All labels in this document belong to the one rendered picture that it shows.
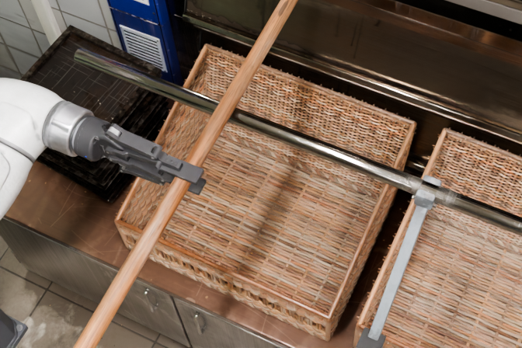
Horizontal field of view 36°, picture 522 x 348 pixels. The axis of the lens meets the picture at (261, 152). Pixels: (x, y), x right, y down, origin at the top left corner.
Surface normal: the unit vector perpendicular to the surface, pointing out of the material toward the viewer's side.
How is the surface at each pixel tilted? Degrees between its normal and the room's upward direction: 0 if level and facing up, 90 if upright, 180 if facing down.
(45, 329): 0
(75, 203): 0
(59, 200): 0
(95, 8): 90
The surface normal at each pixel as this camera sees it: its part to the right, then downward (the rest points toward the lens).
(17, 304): -0.05, -0.51
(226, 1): -0.43, 0.56
